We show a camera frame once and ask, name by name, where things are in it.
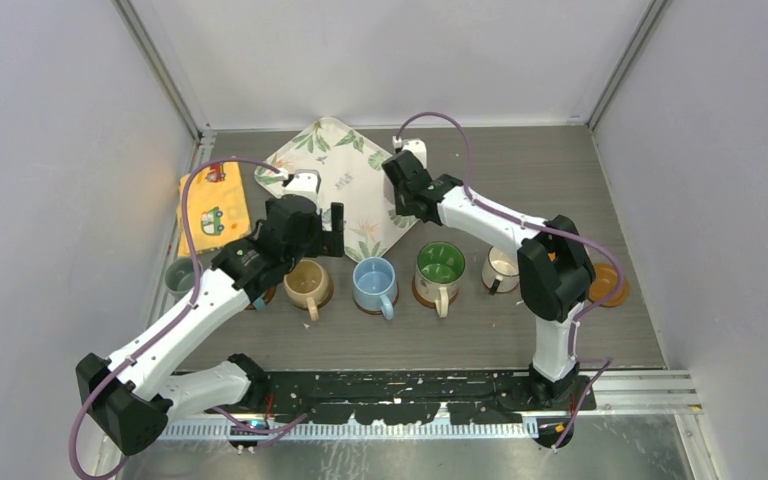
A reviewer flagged leaf pattern serving tray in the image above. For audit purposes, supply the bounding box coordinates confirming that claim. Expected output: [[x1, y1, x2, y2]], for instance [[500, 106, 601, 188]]
[[266, 117, 417, 262]]

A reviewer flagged beige speckled ceramic mug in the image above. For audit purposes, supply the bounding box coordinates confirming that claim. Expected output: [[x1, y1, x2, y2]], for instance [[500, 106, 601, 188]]
[[282, 259, 334, 322]]

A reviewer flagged yellow printed cloth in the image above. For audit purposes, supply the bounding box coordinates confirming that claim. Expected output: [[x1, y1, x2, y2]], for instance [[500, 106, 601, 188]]
[[187, 162, 252, 254]]

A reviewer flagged green interior floral mug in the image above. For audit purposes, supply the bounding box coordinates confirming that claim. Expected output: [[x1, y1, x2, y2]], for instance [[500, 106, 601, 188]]
[[413, 241, 466, 318]]

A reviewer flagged orange interior blue mug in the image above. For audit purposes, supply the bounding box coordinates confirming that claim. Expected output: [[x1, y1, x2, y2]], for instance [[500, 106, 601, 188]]
[[246, 287, 276, 311]]

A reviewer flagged light blue mug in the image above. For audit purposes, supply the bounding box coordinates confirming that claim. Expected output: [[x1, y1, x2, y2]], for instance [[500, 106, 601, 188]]
[[352, 257, 399, 321]]

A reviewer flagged white mug black handle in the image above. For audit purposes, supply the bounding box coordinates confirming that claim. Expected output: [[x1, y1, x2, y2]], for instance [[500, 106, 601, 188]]
[[481, 247, 520, 295]]

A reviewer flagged grey ceramic mug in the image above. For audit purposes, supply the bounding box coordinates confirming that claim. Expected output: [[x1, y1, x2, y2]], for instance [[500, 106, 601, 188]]
[[163, 257, 200, 299]]

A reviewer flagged brown wooden ringed coaster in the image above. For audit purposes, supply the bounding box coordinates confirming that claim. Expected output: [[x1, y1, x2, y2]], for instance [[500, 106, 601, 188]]
[[353, 297, 399, 316]]

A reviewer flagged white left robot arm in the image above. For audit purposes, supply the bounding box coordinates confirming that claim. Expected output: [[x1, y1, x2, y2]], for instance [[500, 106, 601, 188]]
[[76, 194, 344, 456]]

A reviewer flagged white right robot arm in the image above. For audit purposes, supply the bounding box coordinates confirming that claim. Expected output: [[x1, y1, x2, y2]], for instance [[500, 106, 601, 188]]
[[382, 149, 595, 410]]

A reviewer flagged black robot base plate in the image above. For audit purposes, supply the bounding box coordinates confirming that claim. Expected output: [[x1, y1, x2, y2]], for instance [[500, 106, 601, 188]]
[[203, 367, 597, 427]]

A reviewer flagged aluminium front rail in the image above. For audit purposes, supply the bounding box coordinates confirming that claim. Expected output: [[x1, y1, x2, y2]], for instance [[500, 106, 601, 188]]
[[154, 370, 701, 446]]

